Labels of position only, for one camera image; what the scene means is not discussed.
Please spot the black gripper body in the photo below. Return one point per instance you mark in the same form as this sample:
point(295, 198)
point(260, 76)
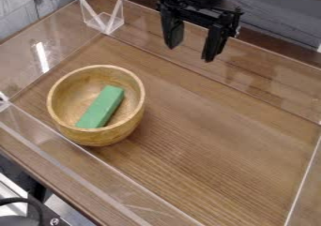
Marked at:
point(204, 12)

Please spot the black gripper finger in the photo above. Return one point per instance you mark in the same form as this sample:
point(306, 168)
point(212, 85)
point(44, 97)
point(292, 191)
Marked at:
point(215, 42)
point(172, 28)

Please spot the green rectangular block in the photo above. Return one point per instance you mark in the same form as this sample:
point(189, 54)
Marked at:
point(100, 110)

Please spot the brown wooden bowl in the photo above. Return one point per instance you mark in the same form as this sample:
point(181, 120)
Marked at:
point(73, 93)

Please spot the clear acrylic tray walls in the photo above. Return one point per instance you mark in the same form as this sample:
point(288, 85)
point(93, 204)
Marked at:
point(224, 153)

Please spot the black metal bracket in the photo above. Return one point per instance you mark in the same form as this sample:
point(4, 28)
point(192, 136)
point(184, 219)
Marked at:
point(52, 218)

